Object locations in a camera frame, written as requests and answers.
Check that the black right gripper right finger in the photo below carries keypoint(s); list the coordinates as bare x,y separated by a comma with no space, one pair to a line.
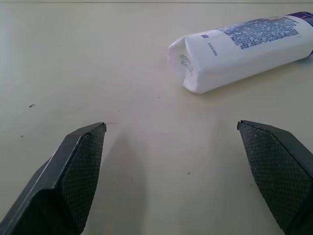
278,176

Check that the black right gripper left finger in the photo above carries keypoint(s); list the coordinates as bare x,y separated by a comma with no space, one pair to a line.
61,186

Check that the white squeeze tube blue print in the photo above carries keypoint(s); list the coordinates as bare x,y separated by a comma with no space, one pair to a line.
234,54

